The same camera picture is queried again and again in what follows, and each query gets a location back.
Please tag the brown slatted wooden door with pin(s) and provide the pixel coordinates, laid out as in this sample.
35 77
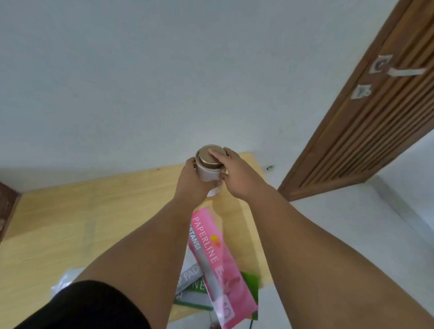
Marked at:
373 112

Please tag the person's left thumb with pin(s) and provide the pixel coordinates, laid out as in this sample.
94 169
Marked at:
212 185

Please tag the person's left forearm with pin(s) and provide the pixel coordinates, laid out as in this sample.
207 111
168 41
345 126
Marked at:
142 257

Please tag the grey pad box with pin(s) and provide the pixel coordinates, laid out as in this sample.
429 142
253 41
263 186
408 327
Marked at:
188 276

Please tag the clear plastic bag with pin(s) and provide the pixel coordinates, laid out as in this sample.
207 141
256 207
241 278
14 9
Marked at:
64 281

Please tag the person's right forearm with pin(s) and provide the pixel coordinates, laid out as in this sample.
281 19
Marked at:
325 267

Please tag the silver keyhole plate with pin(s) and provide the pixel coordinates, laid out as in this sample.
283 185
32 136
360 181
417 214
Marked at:
360 91

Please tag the pink receipt book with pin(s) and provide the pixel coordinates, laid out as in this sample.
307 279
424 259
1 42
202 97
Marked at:
220 267

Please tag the person's black clothing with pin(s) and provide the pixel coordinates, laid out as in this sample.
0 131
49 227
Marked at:
88 308

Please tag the person's right thumb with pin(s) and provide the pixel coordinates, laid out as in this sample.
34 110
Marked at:
223 176

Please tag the person's right hand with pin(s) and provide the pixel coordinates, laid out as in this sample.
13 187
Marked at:
242 178

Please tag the silver tin can gold lid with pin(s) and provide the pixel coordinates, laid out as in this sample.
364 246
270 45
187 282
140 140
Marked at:
208 166

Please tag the person's left hand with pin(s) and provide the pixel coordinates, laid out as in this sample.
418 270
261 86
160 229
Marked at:
190 184

